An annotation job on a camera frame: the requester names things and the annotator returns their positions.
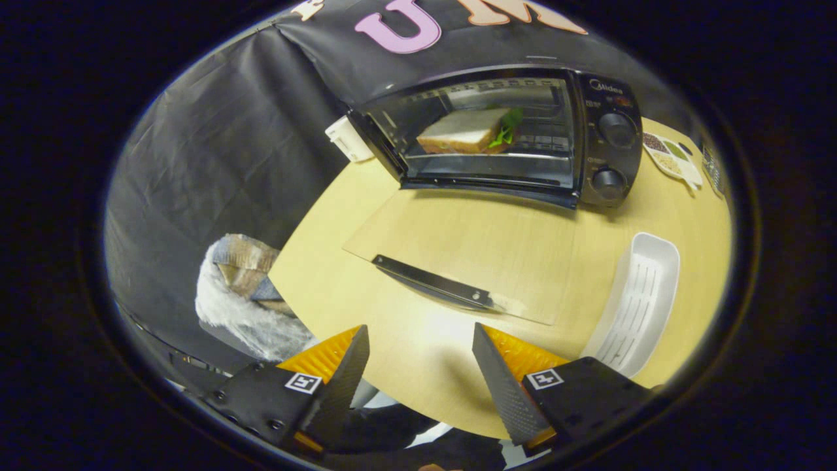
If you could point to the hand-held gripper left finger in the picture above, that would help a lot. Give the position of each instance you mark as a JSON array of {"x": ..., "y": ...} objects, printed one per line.
[{"x": 340, "y": 386}]

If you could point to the white bread lettuce sandwich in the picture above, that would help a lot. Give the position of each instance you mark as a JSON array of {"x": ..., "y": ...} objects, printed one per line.
[{"x": 461, "y": 131}]

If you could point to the white divided seasoning dish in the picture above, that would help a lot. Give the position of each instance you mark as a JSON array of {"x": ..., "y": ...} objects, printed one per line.
[{"x": 673, "y": 160}]

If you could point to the black toaster oven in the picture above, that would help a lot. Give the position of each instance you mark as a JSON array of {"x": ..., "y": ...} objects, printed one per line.
[{"x": 608, "y": 150}]

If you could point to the black backdrop cloth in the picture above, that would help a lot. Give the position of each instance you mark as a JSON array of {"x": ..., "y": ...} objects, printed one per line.
[{"x": 216, "y": 157}]

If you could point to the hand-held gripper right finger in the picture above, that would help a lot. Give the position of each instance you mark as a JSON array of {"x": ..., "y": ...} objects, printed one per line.
[{"x": 503, "y": 389}]

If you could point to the grey furry cloth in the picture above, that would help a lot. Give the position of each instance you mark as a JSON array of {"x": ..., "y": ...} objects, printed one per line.
[{"x": 252, "y": 314}]

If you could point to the white bread toaster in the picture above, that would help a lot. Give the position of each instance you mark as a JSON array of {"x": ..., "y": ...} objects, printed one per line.
[{"x": 350, "y": 139}]

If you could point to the white slotted plastic tray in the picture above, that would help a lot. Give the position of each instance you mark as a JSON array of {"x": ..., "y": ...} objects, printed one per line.
[{"x": 637, "y": 307}]

